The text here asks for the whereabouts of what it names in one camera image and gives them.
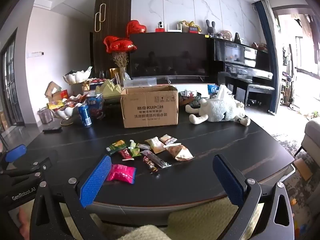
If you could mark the red desk clock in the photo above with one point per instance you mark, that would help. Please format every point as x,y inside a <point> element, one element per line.
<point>193,30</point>

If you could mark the blue soda can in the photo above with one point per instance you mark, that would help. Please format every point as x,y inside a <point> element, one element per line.
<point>85,116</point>

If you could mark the person's left hand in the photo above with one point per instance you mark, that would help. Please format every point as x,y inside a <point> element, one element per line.
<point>23,220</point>

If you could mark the small silver snack packet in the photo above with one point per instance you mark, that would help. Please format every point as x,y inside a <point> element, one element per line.
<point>143,146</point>

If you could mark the white tissue pack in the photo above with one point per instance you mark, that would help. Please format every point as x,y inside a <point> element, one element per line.
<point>222,91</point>

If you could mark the blue snack jar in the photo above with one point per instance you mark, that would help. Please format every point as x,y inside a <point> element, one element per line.
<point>96,106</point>

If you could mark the clear cracker packet red stripe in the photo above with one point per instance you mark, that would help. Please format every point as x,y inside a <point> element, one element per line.
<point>168,139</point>

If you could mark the wall switch panel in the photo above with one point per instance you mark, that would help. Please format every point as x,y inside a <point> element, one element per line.
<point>36,54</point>

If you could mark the green mountain-shaped ornament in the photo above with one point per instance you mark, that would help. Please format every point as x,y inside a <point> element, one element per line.
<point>110,90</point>

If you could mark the small trash bin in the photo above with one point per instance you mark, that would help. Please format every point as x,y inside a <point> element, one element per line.
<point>45,116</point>

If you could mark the red gold candy packet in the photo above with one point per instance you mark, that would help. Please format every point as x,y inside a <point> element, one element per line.
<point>150,165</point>

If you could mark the clear plastic box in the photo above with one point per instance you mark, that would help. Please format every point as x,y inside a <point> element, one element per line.
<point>140,81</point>

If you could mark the white tv cabinet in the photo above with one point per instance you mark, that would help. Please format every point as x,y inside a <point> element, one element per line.
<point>175,84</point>

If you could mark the grey sofa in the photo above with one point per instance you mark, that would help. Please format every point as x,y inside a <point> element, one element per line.
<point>312,135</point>

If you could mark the white plush sheep toy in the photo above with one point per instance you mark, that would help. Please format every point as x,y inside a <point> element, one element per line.
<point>220,111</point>

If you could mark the black remote control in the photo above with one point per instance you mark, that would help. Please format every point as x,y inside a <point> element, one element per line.
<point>52,129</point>

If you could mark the patterned bowl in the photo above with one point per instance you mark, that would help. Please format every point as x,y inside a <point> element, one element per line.
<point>191,100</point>

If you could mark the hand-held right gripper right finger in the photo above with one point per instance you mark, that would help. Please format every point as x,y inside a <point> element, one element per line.
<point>227,180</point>

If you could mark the red box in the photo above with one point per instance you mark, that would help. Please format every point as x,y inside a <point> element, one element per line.
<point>62,95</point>

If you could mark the black metronome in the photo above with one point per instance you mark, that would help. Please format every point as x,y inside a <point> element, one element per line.
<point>237,38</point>

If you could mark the orange striped biscuit packet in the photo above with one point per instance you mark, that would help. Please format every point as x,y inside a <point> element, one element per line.
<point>180,153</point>

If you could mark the small green snack packet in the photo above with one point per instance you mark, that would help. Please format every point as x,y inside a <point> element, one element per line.
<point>134,152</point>

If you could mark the red heart balloon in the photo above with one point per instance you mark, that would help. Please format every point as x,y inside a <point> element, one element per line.
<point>118,43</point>
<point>136,27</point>

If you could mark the small white green candy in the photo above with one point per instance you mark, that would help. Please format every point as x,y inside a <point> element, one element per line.
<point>132,143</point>

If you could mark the open small cardboard box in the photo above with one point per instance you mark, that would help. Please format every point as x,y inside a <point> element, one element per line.
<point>51,88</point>

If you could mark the white shell-shaped tray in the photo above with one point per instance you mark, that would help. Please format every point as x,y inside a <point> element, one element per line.
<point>65,112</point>
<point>76,77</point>

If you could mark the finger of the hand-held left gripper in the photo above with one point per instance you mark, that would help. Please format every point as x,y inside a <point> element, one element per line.
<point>15,153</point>
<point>30,170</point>

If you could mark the white red-print sachet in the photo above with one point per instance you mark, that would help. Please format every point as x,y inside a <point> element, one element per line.
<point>189,93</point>

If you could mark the white security camera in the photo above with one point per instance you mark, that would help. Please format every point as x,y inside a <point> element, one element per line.
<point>160,27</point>

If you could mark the white router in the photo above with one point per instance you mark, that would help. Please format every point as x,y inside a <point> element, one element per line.
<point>174,30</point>

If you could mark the wooden stool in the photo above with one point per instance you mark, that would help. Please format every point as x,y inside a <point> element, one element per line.
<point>303,170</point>

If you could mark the dried flower bouquet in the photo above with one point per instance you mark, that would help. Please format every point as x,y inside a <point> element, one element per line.
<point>120,60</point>

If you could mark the blue white packet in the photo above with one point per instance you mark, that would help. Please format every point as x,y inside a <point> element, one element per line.
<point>212,89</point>

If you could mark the long dark snack bar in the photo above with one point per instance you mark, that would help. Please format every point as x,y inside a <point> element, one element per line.
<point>157,160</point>

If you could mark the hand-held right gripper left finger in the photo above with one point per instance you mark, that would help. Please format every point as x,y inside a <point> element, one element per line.
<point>96,180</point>

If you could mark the black television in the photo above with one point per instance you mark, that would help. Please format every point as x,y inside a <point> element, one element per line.
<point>170,55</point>

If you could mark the cream yellow snack packet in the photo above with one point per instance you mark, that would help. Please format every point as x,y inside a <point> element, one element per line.
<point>155,145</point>

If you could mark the red snack packet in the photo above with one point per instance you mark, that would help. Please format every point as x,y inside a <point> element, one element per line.
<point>125,154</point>

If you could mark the pink snack packet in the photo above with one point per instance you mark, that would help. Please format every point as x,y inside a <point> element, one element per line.
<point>123,173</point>

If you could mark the black piano bench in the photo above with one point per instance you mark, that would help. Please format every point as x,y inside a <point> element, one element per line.
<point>260,87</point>

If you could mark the white loop wall decoration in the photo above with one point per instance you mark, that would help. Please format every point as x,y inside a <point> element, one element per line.
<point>106,12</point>

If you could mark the grey rabbit figurine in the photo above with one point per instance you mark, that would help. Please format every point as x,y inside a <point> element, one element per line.
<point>211,28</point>

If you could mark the brown cardboard box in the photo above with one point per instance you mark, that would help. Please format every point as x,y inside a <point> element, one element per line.
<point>150,110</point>

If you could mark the small plush doll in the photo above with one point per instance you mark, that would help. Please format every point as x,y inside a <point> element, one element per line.
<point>226,34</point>

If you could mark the yellow figurine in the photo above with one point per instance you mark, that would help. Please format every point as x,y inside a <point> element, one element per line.
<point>185,25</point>

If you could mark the black framed glass door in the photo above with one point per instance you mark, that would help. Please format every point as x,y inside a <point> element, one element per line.
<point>18,80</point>

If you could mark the yellow paper bag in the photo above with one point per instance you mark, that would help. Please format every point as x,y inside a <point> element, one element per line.
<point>115,73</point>

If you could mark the black upright piano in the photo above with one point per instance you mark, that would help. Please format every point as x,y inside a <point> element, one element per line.
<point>237,55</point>

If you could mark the pile of assorted tray snacks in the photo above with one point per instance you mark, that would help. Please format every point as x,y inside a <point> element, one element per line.
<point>63,103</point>

